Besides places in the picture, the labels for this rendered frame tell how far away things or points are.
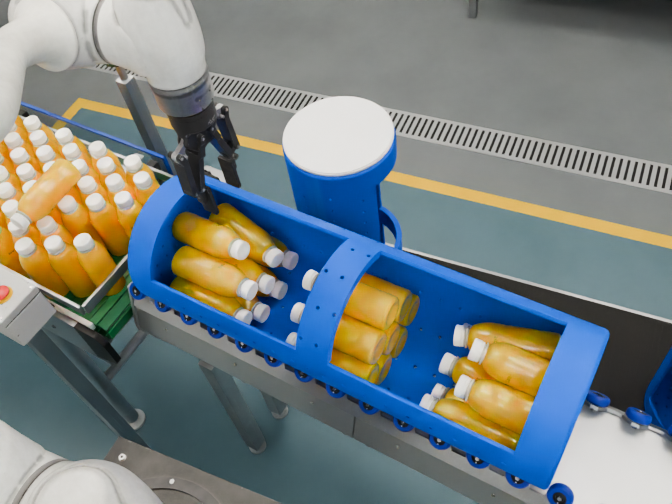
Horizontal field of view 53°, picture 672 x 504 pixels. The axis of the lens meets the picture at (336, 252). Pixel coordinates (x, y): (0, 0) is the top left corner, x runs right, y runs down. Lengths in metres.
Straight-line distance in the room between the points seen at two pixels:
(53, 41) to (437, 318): 0.84
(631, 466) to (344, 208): 0.85
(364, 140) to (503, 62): 1.97
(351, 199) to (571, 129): 1.75
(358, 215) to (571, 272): 1.21
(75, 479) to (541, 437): 0.66
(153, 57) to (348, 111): 0.84
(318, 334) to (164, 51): 0.52
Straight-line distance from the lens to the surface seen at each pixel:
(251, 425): 2.20
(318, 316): 1.16
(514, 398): 1.16
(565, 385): 1.07
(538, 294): 2.45
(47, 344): 1.75
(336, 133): 1.68
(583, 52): 3.65
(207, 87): 1.04
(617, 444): 1.39
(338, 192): 1.63
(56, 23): 1.02
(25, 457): 1.09
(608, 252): 2.79
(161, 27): 0.95
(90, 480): 0.98
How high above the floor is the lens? 2.18
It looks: 53 degrees down
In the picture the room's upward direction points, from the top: 11 degrees counter-clockwise
